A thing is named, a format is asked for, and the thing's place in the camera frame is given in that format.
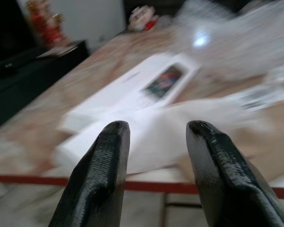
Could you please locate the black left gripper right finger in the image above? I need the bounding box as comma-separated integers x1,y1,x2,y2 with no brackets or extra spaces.
186,120,284,227

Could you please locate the clear plastic bag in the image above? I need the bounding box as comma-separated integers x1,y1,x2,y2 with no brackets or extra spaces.
174,0,284,80

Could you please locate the white printed packet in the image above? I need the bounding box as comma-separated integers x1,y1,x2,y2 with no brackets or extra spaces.
240,88,284,111

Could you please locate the black television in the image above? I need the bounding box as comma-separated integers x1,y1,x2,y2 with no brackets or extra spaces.
0,0,37,63

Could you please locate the thin grey book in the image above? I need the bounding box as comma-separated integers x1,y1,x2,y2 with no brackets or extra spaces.
36,44,79,59

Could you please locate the marble coffee table red edge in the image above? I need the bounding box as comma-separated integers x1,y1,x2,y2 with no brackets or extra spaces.
0,14,284,195

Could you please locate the black TV console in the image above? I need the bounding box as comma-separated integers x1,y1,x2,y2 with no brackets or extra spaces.
0,39,89,133

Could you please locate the white box with phone picture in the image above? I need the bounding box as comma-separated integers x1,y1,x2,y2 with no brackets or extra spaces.
63,53,202,126

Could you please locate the white paper sheet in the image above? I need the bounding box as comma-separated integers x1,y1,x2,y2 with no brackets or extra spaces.
56,98,272,176

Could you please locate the white and red plush doll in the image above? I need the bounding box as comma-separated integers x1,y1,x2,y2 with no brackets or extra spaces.
127,5,160,33

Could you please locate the red and gold figurine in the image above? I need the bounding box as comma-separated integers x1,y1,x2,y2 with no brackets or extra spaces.
26,0,69,47

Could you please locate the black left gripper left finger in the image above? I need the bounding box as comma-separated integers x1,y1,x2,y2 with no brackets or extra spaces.
48,120,131,227

